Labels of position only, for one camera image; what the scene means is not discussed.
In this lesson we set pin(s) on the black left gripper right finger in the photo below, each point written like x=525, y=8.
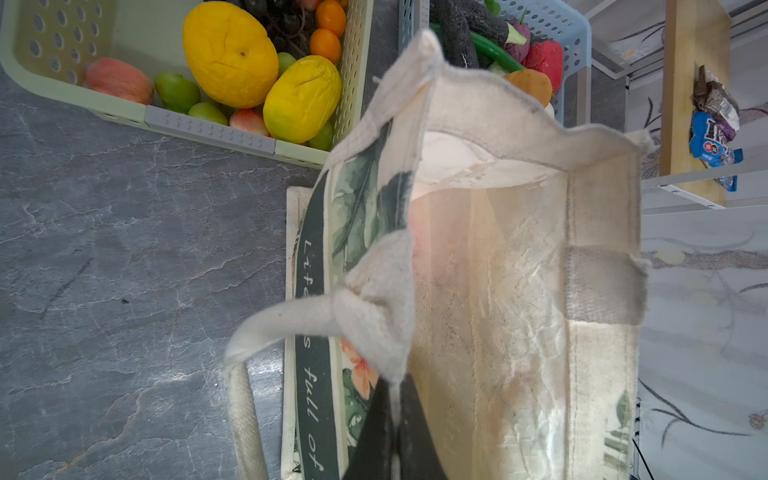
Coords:
x=417, y=454

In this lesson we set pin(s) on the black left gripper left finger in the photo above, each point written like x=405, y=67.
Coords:
x=373, y=457

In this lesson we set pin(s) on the cream floral tote bag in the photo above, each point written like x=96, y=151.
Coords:
x=462, y=235

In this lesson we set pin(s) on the dark purple eggplant toy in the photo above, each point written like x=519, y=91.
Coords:
x=457, y=43

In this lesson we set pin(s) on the yellow mango toy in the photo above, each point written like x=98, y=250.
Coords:
x=302, y=100

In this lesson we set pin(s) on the brown potato toy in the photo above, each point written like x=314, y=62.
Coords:
x=533, y=83

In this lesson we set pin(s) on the green chili pepper toy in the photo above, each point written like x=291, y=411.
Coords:
x=489, y=49

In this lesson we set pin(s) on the red pepper toy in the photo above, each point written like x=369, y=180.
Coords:
x=547, y=57

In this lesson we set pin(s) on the orange fruit toy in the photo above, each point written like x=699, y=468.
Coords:
x=229, y=54

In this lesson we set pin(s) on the blue m&m candy packet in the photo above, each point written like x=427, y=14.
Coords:
x=709, y=144

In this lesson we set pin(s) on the blue plastic vegetable basket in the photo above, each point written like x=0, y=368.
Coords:
x=515, y=26

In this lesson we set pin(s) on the green plastic fruit basket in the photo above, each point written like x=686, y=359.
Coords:
x=124, y=61

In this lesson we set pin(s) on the white wire wooden shelf rack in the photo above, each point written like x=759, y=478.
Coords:
x=698, y=37

